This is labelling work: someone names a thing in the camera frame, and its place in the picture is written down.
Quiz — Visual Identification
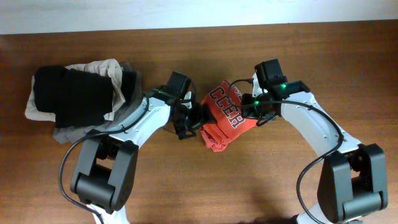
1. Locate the red printed t-shirt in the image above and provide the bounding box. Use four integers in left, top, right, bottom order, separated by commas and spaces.
200, 80, 256, 152

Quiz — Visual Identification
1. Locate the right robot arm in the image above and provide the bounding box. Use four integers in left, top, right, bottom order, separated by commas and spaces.
241, 59, 388, 223

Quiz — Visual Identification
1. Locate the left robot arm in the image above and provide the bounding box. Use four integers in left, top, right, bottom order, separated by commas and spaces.
70, 72, 213, 223

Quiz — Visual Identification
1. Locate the beige folded garment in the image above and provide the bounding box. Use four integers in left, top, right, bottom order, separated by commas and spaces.
25, 58, 126, 122

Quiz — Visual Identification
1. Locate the black folded garment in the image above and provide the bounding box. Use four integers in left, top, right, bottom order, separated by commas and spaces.
33, 64, 137, 129

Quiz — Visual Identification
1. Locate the grey folded garment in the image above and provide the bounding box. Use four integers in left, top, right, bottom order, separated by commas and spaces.
53, 62, 142, 144

